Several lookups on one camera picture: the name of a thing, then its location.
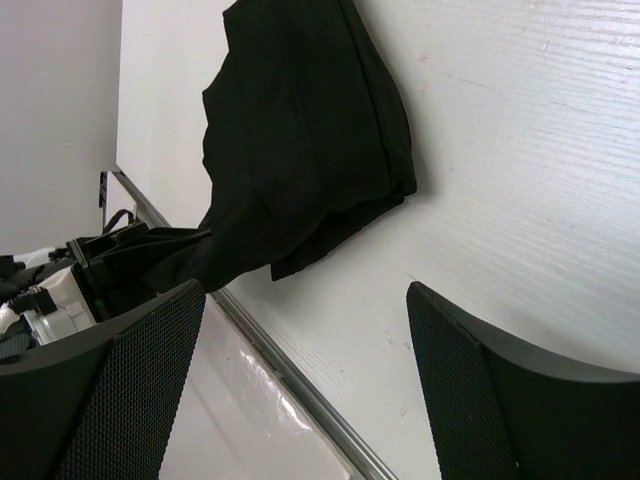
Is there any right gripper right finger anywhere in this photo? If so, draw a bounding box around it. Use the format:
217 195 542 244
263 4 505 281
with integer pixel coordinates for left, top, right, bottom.
406 282 639 479

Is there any aluminium front rail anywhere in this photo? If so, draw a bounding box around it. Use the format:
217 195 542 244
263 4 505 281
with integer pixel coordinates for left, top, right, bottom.
99 170 401 480

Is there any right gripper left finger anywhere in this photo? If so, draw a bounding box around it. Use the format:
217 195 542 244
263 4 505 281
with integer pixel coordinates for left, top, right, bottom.
1 280 205 479

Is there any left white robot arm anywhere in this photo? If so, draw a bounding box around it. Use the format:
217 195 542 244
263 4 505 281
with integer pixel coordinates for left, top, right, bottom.
1 222 211 322

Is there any black pleated skirt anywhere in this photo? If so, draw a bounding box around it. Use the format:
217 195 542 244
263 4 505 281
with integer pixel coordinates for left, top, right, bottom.
144 1 417 291

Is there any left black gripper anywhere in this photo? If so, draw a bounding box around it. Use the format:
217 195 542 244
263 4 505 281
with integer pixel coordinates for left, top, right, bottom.
69 225 216 321

